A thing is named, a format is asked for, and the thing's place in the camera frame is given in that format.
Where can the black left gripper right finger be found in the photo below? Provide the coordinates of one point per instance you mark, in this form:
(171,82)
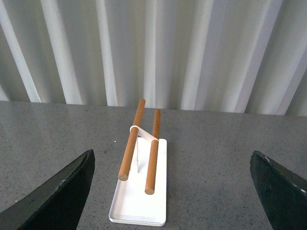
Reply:
(282,193)

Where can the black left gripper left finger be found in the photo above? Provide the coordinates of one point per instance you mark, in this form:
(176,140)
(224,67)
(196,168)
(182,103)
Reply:
(58,203)

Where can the white towel rack stand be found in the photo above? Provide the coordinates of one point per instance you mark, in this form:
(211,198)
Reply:
(140,194)

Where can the white pleated curtain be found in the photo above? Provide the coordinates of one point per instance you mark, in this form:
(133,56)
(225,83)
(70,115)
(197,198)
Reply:
(242,56)

